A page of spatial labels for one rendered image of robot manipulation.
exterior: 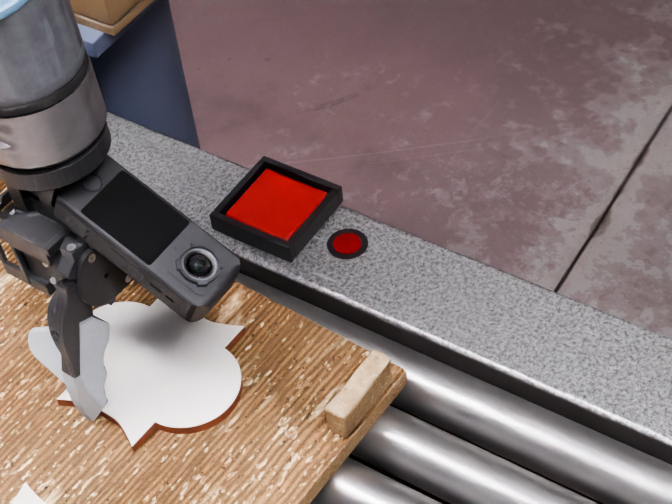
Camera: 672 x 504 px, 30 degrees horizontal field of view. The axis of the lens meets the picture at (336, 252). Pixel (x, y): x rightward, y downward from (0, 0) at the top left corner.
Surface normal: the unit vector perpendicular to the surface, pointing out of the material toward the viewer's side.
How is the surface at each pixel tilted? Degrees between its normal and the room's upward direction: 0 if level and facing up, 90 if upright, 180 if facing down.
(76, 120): 86
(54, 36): 86
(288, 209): 0
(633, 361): 0
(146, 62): 90
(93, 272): 86
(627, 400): 0
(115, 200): 26
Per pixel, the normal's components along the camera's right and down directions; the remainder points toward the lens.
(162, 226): 0.29, -0.44
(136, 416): -0.07, -0.66
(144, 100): 0.58, 0.57
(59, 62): 0.80, 0.35
